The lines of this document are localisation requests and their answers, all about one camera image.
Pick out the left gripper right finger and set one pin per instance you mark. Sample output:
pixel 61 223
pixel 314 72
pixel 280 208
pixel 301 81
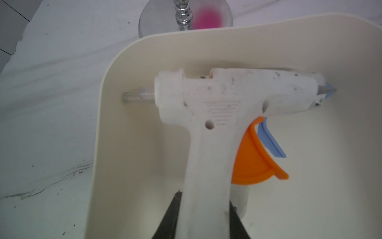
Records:
pixel 236 228

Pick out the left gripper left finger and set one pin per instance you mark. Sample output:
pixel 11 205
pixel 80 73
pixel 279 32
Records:
pixel 167 227

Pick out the white glue gun blue trigger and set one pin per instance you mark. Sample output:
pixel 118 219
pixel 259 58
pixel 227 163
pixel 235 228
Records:
pixel 225 114

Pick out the cream plastic storage box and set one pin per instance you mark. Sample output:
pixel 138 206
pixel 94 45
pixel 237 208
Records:
pixel 334 153

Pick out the chrome cup holder stand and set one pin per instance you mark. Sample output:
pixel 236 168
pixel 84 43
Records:
pixel 171 16

